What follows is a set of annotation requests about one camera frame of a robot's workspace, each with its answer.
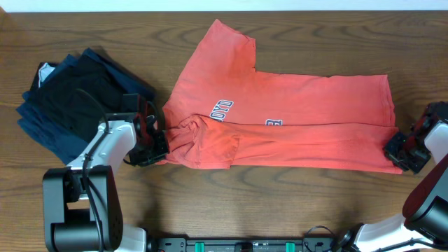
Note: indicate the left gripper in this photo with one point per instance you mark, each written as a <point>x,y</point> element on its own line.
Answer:
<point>154,148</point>

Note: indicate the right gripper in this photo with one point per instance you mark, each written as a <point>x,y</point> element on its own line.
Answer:
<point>391,152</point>

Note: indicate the red printed t-shirt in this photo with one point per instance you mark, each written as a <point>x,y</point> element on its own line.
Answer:
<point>223,112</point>

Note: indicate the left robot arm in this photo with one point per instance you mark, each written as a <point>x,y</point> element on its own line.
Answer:
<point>81,206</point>

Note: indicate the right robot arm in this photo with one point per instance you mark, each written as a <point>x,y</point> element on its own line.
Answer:
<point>422,224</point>

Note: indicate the black folded garment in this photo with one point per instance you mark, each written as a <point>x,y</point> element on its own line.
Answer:
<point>77,97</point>

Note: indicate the navy folded garment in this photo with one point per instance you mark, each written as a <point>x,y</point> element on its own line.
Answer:
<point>63,143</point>

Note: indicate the black garment with white label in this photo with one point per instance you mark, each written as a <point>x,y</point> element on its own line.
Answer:
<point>43,71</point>

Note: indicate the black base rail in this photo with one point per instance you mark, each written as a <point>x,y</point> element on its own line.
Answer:
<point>182,244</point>

